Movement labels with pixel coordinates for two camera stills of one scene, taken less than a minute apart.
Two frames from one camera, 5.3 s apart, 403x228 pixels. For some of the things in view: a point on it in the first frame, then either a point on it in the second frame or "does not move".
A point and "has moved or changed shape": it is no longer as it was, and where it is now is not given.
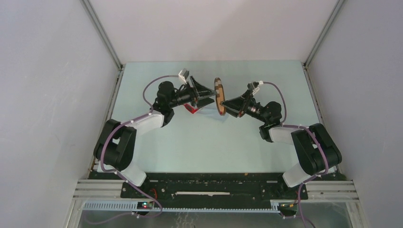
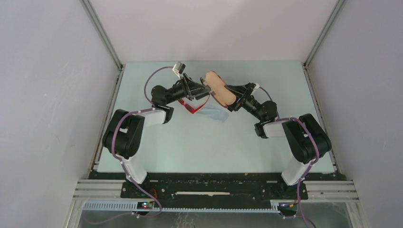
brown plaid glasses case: x=218 y=88 has moved or changed shape
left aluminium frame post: x=97 y=23 does not move
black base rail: x=214 y=186 does not move
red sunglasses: x=190 y=109 does not move
